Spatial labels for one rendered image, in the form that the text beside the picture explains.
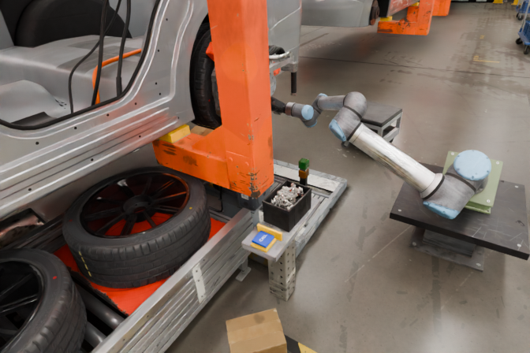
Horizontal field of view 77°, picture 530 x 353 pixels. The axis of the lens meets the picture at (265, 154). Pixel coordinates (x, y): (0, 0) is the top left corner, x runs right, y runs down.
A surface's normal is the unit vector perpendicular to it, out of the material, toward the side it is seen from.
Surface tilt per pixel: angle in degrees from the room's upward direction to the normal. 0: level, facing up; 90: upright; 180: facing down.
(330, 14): 105
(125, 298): 0
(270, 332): 0
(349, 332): 0
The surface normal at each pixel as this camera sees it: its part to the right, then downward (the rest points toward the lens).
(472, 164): -0.35, -0.37
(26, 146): 0.84, 0.26
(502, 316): -0.05, -0.87
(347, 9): 0.13, 0.58
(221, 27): -0.54, 0.44
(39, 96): 0.61, -0.38
